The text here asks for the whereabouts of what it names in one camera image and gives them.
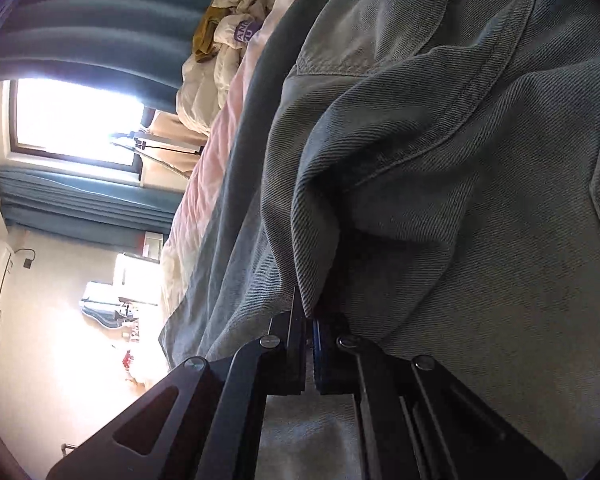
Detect white puffer jacket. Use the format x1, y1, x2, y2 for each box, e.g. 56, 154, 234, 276
175, 0, 326, 136

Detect wide teal curtain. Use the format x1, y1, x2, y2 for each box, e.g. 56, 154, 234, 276
0, 0, 261, 106

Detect pink and cream quilt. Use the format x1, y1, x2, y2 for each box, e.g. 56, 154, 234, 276
159, 0, 331, 321

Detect blue denim pants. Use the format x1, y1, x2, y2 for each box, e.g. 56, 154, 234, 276
157, 0, 600, 480

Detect white cluttered desk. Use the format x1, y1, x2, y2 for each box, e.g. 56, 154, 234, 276
77, 280, 161, 391

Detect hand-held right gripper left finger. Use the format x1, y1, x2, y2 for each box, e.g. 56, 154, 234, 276
45, 287, 308, 480

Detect white chair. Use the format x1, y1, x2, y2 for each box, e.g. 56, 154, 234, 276
112, 252, 161, 306

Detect mustard yellow cloth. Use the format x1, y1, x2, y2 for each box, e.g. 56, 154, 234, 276
192, 5, 231, 63

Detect white wall unit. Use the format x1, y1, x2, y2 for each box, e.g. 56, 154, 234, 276
141, 232, 167, 263

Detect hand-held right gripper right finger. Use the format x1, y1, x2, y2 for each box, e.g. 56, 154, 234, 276
310, 312, 568, 480

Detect metal tripod stand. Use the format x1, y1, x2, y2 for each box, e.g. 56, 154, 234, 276
110, 127, 206, 181

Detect window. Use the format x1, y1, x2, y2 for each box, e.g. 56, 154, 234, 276
10, 77, 148, 168

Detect narrow teal curtain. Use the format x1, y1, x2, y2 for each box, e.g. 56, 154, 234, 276
0, 167, 191, 251

